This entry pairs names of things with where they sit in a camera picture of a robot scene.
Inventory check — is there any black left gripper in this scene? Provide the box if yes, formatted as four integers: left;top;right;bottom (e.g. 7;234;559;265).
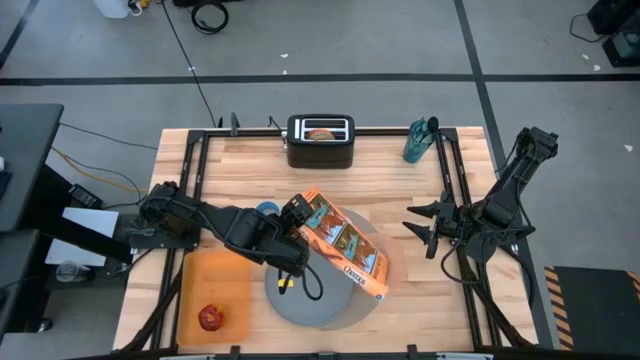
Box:
267;193;316;278

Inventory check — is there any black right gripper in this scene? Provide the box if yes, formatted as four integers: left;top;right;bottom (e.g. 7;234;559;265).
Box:
402;192;464;260

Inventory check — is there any orange cereal box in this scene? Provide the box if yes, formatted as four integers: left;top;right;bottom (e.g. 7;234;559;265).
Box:
298;185;391;301

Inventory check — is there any red apple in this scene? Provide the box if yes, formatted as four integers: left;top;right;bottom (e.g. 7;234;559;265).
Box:
197;303;228;333

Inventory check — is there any black two-slot toaster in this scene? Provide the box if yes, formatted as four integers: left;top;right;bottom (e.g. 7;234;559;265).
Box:
285;113;357;170

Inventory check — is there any teal water bottle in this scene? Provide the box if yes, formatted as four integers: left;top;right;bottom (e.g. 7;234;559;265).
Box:
402;118;436;165

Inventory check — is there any grey round plate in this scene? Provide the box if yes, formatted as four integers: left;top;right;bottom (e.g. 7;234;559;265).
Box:
264;259;359;328

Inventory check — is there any orange rectangular tray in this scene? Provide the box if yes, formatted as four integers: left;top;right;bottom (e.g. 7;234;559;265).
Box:
177;249;251;347

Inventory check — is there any grey round placemat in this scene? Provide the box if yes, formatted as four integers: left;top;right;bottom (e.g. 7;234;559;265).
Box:
267;207;390;331

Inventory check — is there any black mat with hazard stripes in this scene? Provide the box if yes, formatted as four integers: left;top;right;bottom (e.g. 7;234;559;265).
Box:
543;264;640;354

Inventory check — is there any black power adapter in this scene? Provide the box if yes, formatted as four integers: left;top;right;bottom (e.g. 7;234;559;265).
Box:
68;183;104;210

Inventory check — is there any white sheet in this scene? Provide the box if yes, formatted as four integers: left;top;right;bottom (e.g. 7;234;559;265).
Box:
44;207;122;266

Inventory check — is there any black desk base beam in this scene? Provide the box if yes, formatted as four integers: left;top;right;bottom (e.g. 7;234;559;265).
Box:
19;164;134;264

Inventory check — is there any clear plastic cup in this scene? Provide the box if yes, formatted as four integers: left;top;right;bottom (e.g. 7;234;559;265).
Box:
54;259;92;284

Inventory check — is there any black equipment case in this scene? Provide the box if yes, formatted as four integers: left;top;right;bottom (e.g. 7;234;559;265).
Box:
587;0;640;69

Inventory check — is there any black desk top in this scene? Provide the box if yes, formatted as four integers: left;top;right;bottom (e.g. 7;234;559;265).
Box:
0;103;65;235

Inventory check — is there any white container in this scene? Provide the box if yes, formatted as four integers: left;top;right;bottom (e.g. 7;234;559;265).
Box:
92;0;131;20

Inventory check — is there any black aluminium table frame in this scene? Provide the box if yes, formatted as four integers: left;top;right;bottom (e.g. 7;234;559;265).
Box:
119;125;539;360

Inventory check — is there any long black floor cable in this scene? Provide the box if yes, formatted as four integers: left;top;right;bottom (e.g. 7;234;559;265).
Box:
159;0;220;127

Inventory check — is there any thin black cable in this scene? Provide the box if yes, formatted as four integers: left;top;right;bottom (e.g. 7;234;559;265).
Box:
58;122;159;151

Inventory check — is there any yellow cable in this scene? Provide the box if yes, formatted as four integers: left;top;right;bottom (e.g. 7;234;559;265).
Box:
49;146;142;195

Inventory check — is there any coiled black floor cable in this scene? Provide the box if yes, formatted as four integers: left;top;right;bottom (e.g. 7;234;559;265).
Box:
190;0;230;35

